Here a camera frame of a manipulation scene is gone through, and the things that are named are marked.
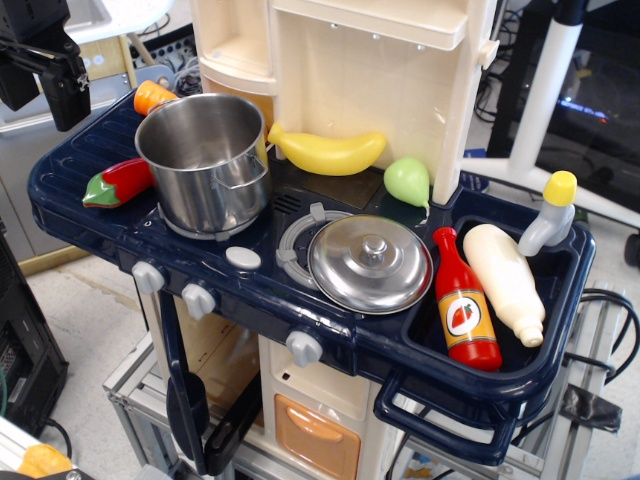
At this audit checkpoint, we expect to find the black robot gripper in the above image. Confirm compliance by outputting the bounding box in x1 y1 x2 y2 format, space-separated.
1 1 91 132

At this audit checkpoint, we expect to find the stainless steel pot lid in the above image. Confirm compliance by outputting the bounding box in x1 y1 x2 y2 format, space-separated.
307 215 433 315

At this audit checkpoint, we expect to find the orange toy carrot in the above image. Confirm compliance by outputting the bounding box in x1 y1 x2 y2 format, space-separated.
134 80 178 116

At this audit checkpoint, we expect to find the red toy chili pepper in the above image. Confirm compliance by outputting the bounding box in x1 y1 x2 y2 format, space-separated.
82 158 153 208

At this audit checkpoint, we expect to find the grey left stove knob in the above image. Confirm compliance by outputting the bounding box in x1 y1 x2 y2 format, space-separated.
132 261 165 295

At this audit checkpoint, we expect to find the grey stove knob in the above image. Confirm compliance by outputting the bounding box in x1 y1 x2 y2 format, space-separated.
286 331 323 368
181 283 217 320
132 261 165 295

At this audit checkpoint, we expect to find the grey oval button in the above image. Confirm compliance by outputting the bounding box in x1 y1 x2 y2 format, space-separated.
225 246 262 270

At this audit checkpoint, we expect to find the grey middle stove knob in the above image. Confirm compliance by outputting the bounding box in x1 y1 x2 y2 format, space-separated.
181 283 217 320

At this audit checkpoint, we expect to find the yellow toy banana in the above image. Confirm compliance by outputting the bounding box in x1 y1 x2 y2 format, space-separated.
268 123 386 176

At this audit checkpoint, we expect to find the grey right stove burner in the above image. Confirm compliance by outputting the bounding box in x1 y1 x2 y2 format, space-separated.
275 202 351 291

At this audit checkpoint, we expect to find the black computer case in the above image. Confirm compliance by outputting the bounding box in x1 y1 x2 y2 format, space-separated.
1 239 68 437

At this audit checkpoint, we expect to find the black toy spatula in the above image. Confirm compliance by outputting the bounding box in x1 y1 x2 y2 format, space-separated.
158 290 209 475

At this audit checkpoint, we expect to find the cream toy kitchen back panel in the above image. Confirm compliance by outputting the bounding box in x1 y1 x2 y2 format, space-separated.
191 1 498 204

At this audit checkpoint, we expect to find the green toy pear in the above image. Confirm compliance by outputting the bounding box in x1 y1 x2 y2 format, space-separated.
383 156 430 217

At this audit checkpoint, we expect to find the grey right stove knob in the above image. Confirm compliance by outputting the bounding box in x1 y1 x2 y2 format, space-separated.
286 331 323 368

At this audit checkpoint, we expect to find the black oven door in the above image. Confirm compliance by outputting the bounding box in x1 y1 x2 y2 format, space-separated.
204 385 262 476

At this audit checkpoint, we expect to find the orange toy drawer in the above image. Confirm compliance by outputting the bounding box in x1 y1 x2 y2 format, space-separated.
274 394 361 479

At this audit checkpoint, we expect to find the navy toy kitchen countertop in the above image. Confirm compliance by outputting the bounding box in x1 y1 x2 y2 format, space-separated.
28 96 595 429

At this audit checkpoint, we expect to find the cream toy mayonnaise bottle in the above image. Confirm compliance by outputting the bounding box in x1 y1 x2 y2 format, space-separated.
463 224 546 348

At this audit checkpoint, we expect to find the red toy ketchup bottle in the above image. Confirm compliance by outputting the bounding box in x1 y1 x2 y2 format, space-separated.
433 227 502 372

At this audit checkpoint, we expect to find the grey toy faucet yellow cap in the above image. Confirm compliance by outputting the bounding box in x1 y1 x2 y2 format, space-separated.
518 170 577 257

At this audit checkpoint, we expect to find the white stand frame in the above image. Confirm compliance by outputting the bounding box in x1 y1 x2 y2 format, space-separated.
462 1 639 227

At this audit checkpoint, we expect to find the navy towel bar handle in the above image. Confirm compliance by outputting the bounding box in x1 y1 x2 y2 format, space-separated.
373 371 516 466

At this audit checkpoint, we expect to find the black cable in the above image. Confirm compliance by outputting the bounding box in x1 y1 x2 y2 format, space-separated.
563 288 640 386

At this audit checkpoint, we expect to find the aluminium frame cart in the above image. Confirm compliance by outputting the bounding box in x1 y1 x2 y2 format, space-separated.
102 279 629 480

